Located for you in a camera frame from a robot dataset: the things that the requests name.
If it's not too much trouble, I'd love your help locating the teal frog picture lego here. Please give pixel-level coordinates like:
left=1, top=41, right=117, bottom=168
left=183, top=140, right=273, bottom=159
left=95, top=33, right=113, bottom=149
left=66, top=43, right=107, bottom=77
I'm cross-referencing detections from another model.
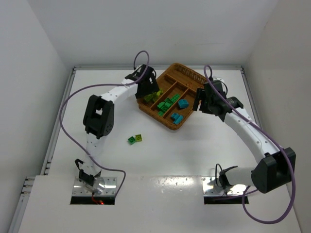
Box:
left=178, top=99, right=189, bottom=109

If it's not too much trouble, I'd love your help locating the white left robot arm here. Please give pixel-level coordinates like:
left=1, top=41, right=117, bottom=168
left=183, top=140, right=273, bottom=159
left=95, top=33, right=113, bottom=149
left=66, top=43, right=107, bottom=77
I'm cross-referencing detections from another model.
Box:
left=78, top=65, right=159, bottom=193

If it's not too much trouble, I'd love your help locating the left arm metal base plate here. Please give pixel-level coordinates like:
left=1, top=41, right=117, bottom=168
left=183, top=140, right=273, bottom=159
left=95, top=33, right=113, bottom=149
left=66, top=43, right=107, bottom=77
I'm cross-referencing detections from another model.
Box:
left=72, top=177, right=117, bottom=197

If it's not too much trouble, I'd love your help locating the small teal square lego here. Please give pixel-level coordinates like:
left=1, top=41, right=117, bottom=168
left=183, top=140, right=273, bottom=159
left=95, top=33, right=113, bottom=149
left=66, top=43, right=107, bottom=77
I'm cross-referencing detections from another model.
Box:
left=171, top=113, right=179, bottom=120

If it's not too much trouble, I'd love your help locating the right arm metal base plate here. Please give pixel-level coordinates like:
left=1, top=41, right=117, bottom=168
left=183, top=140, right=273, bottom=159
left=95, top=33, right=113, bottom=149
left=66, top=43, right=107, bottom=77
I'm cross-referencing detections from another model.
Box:
left=201, top=176, right=248, bottom=197

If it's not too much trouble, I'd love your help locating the small green lego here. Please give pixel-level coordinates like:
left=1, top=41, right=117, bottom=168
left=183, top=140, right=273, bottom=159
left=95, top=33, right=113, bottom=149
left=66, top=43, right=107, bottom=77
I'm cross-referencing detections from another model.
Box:
left=128, top=136, right=136, bottom=145

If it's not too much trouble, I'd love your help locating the teal 2x4 lego brick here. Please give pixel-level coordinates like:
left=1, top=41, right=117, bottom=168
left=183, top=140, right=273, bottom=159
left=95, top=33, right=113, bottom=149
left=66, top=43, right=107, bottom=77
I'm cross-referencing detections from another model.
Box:
left=173, top=115, right=183, bottom=125

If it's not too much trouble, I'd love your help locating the green square lego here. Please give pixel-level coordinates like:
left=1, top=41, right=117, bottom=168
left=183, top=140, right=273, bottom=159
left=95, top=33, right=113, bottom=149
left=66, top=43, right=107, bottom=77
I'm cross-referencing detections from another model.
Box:
left=157, top=102, right=165, bottom=109
left=158, top=111, right=165, bottom=117

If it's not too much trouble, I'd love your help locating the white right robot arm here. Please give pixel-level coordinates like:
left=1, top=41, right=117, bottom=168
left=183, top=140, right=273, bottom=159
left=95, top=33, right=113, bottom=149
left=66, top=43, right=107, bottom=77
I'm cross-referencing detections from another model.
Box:
left=193, top=78, right=296, bottom=193

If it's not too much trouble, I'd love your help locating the green 2x4 plate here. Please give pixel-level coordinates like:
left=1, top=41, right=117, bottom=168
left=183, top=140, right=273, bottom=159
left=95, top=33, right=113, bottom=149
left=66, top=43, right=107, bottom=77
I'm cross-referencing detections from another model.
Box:
left=171, top=94, right=180, bottom=103

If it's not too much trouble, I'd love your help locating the small lime lego top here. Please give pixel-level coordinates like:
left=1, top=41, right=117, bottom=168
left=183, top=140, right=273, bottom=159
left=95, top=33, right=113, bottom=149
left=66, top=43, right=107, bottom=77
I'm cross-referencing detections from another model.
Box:
left=156, top=89, right=163, bottom=97

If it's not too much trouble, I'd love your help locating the lime green 2x4 lego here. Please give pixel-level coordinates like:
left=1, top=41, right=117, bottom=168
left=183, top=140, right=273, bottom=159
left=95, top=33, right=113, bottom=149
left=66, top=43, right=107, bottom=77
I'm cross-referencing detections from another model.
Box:
left=143, top=94, right=156, bottom=103

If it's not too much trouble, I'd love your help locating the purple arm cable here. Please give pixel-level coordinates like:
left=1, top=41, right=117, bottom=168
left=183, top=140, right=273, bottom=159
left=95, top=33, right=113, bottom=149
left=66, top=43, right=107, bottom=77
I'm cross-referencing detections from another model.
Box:
left=59, top=50, right=150, bottom=197
left=203, top=65, right=296, bottom=223

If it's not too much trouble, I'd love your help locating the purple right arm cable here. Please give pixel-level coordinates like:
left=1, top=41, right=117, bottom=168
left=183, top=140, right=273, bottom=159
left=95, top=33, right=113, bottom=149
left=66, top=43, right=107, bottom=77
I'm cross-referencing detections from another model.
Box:
left=203, top=65, right=296, bottom=223

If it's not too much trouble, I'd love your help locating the lime square lego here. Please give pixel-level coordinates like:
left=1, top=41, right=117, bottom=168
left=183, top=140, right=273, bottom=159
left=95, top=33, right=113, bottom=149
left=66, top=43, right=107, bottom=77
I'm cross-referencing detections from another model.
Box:
left=135, top=134, right=142, bottom=142

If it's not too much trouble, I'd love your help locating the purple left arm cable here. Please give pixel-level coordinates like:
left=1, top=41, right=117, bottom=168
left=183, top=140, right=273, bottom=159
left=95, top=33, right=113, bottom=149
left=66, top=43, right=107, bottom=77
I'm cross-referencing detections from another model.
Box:
left=59, top=50, right=150, bottom=197

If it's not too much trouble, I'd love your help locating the brown wicker divided basket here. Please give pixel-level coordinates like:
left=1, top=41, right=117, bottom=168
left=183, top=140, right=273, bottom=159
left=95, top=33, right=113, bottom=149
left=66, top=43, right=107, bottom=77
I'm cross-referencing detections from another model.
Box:
left=137, top=63, right=207, bottom=130

